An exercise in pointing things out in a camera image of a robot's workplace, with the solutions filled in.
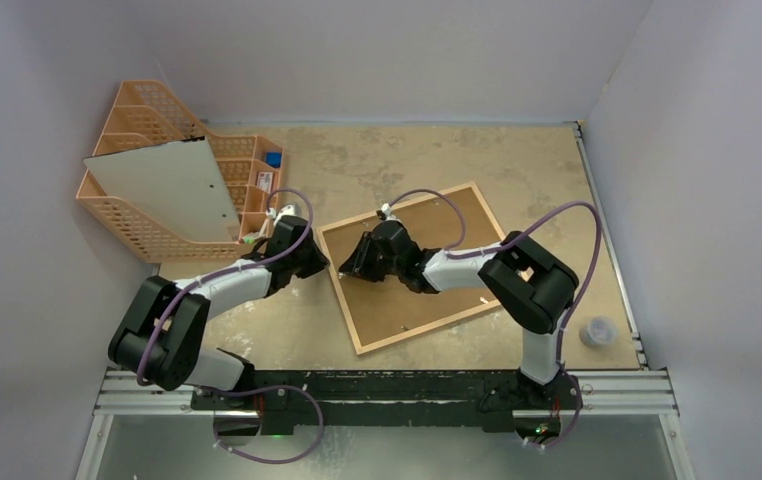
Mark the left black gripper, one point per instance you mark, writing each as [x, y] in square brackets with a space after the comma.
[318, 261]

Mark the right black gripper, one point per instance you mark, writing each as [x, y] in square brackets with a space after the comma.
[361, 260]

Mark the wooden picture frame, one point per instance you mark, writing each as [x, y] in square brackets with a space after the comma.
[414, 334]

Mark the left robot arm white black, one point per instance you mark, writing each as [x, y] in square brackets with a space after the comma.
[160, 337]

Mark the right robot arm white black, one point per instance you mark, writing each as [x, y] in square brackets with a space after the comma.
[537, 290]

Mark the red white small box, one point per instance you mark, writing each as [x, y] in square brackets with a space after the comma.
[265, 181]

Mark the blue small item in organizer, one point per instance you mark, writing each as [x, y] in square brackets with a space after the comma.
[274, 159]

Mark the white board in organizer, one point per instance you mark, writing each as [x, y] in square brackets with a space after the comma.
[177, 184]

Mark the orange plastic file organizer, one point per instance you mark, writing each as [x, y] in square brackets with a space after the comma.
[147, 113]

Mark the small clear plastic cup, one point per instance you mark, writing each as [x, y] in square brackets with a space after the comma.
[599, 332]

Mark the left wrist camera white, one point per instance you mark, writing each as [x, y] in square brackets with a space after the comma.
[290, 209]

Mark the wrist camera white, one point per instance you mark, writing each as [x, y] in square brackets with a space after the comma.
[384, 213]
[290, 209]

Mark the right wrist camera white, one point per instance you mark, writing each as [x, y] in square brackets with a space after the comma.
[384, 213]

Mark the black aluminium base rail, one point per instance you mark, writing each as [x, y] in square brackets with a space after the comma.
[492, 400]

